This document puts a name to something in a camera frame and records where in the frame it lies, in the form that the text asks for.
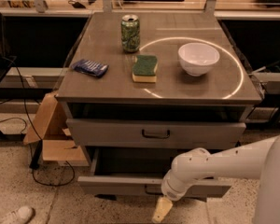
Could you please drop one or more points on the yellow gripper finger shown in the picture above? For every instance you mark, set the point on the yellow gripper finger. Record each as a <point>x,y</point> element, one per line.
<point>163,207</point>

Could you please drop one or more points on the grey drawer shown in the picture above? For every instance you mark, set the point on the grey drawer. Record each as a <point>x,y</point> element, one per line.
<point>155,134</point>
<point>127,170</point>

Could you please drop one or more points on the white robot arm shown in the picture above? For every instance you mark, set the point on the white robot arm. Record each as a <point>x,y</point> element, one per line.
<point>259,160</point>

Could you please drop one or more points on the grey top drawer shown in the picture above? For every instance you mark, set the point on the grey top drawer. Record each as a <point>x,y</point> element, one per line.
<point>155,134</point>

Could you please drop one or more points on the grey drawer cabinet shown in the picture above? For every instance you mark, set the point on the grey drawer cabinet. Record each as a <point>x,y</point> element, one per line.
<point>225,94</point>

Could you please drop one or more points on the green yellow sponge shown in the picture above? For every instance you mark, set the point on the green yellow sponge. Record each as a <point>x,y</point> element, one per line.
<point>145,68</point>

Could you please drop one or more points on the brown cardboard box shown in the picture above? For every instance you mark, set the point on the brown cardboard box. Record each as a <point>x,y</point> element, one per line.
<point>49,126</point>

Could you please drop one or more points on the white sneaker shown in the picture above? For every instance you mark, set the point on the white sneaker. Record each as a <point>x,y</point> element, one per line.
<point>21,215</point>

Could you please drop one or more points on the white bowl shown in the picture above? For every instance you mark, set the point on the white bowl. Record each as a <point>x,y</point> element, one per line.
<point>198,59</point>

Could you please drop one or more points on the green soda can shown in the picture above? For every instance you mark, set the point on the green soda can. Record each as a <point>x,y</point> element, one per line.
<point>130,33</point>

